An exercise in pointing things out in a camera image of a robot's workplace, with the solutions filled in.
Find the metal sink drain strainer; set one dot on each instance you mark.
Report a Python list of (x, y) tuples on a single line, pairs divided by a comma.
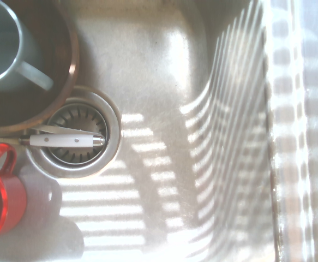
[(112, 128)]

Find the stainless steel sink basin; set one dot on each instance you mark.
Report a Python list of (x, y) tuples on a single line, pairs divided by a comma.
[(153, 82)]

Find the brown wooden bowl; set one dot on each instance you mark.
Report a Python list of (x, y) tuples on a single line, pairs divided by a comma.
[(59, 41)]

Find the red glossy mug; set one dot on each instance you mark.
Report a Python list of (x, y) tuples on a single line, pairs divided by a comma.
[(14, 196)]

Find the grey ceramic mug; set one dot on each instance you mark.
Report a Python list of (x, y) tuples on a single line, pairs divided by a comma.
[(0, 41)]

